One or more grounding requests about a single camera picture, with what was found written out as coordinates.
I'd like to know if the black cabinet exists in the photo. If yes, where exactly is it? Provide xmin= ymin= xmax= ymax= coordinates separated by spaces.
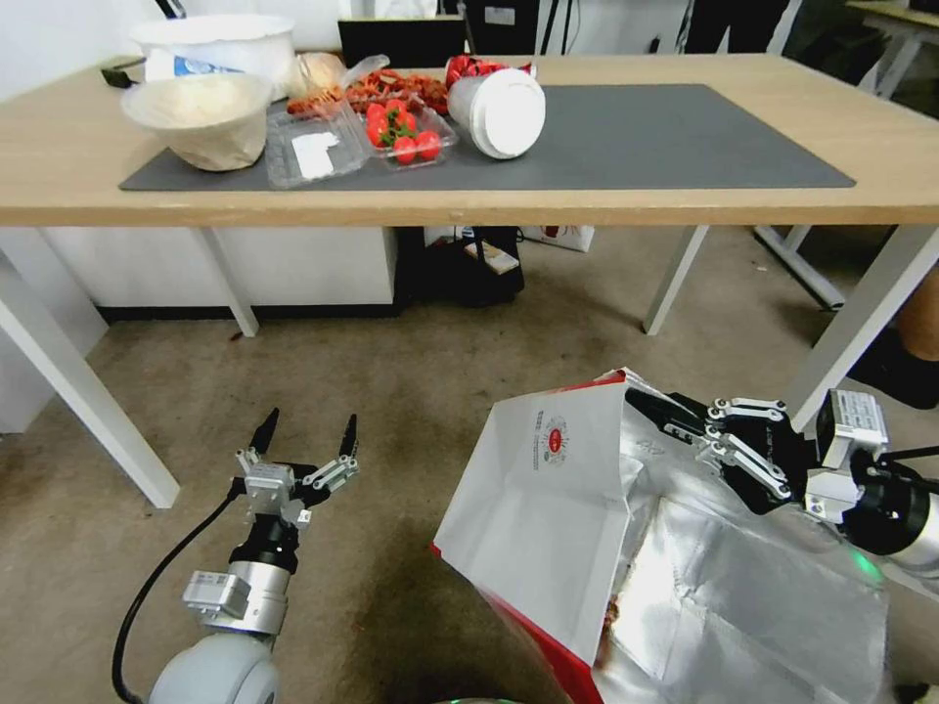
xmin=463 ymin=0 xmax=582 ymax=57

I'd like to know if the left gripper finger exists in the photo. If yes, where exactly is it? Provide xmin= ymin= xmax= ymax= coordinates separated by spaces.
xmin=234 ymin=407 xmax=282 ymax=470
xmin=296 ymin=414 xmax=361 ymax=494

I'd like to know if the foil-lined food delivery bag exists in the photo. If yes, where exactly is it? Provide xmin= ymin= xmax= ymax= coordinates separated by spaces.
xmin=428 ymin=368 xmax=895 ymax=704

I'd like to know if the white paper bag red print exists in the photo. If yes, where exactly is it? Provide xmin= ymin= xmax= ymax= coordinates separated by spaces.
xmin=523 ymin=225 xmax=597 ymax=255

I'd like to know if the white desk frame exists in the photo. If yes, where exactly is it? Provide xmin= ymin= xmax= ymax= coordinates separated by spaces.
xmin=753 ymin=223 xmax=902 ymax=315

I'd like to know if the large white plastic tub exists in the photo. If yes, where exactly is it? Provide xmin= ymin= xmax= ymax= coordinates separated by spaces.
xmin=129 ymin=16 xmax=297 ymax=102

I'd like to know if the wooden table with white legs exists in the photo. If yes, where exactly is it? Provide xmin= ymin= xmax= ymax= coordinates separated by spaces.
xmin=0 ymin=52 xmax=939 ymax=508

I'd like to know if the red spicy food pile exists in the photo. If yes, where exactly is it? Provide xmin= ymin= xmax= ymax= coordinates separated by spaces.
xmin=286 ymin=67 xmax=450 ymax=118

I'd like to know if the white lidded paper cup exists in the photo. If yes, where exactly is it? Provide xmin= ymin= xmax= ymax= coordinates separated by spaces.
xmin=445 ymin=66 xmax=548 ymax=160

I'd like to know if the clear plastic bag with bun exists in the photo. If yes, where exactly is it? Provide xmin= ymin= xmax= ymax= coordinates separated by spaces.
xmin=292 ymin=52 xmax=391 ymax=102

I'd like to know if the grey table mat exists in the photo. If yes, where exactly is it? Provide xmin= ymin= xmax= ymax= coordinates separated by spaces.
xmin=118 ymin=82 xmax=858 ymax=194

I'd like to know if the black monitor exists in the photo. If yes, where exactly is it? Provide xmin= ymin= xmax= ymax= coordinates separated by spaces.
xmin=336 ymin=16 xmax=470 ymax=57

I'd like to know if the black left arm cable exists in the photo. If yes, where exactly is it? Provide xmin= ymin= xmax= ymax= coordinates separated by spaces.
xmin=111 ymin=476 xmax=247 ymax=704

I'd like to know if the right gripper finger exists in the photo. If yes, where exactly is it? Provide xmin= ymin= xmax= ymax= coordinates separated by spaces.
xmin=624 ymin=386 xmax=792 ymax=441
xmin=659 ymin=421 xmax=795 ymax=506

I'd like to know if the person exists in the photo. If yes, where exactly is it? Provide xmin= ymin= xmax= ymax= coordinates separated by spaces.
xmin=847 ymin=262 xmax=939 ymax=412
xmin=686 ymin=0 xmax=797 ymax=56

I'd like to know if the kraft paper bowl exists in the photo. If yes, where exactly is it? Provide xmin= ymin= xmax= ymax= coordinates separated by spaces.
xmin=119 ymin=72 xmax=274 ymax=174

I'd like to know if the red foil wrapper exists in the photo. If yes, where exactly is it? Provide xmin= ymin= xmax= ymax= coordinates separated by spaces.
xmin=444 ymin=55 xmax=538 ymax=91

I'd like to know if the clear plastic clamshell box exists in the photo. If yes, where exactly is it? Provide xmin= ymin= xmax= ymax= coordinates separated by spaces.
xmin=263 ymin=102 xmax=461 ymax=191

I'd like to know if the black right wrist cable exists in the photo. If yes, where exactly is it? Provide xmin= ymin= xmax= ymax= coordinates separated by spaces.
xmin=872 ymin=445 xmax=939 ymax=491

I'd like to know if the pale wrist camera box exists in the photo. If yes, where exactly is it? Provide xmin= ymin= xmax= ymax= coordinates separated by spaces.
xmin=243 ymin=462 xmax=296 ymax=520

